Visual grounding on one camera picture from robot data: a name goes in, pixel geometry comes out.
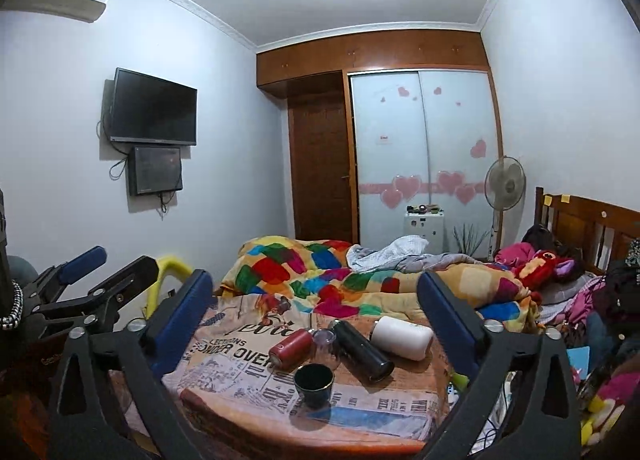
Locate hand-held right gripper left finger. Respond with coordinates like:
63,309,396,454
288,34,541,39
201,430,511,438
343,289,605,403
47,269,216,460

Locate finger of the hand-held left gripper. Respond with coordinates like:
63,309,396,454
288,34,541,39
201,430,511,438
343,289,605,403
31,255,160,335
20,246,109,311

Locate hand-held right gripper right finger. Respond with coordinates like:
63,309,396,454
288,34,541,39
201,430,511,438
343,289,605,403
417,270,584,460

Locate white cup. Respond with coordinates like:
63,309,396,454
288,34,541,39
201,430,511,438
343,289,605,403
370,316,434,362

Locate black thermos cup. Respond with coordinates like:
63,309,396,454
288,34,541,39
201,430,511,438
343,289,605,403
327,319,396,385

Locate clear plastic cup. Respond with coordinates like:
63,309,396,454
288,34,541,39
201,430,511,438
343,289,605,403
312,330,341,370

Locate dark green cup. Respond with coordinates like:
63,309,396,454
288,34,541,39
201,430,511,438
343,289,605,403
293,364,335,410

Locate yellow plastic chair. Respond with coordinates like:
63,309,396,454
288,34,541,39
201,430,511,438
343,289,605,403
145,254,194,321

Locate newspaper print tablecloth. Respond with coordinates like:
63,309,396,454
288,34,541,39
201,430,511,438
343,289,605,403
120,292,453,460

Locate potted plant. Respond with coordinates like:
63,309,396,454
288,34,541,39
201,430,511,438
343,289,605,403
452,223,491,257

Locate grey white cloth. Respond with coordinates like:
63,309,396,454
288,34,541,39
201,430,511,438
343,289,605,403
346,235,501,273

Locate small white cabinet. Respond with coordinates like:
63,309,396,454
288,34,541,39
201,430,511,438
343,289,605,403
404,212,446,253

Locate pink clothing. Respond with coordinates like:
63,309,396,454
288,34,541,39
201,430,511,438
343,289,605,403
494,242,539,269

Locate red can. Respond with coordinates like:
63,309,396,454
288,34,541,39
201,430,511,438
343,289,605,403
268,328,314,372

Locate red plush toy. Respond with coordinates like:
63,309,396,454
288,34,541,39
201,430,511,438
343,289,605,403
512,250,584,291

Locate colourful patchwork blanket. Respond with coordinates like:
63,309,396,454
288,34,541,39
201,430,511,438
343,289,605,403
220,236,539,335

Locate blue book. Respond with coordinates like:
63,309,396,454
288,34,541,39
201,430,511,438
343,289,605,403
567,346,591,382

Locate standing fan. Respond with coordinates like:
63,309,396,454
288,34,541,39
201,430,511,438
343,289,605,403
484,156,527,257

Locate wooden bed headboard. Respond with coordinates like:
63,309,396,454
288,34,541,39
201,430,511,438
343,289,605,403
534,186,640,277

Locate dark clothing pile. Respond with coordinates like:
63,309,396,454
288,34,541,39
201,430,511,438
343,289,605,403
592,239,640,346

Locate yellow plush toy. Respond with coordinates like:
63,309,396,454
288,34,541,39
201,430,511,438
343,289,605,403
582,380,640,447

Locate wooden wardrobe with glass doors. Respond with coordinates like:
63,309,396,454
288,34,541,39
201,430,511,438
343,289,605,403
256,28,504,261

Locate wooden door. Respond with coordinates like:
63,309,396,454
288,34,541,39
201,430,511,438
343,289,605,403
287,92,359,243

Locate television cable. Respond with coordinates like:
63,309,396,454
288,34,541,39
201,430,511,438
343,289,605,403
95,120,129,179

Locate small dark wall box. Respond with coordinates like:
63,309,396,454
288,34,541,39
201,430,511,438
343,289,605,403
127,146,184,197

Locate wall television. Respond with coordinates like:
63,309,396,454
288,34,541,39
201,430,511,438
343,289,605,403
102,68,198,147

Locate wall air conditioner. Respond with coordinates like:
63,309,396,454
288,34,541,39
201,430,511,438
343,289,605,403
0,0,107,23

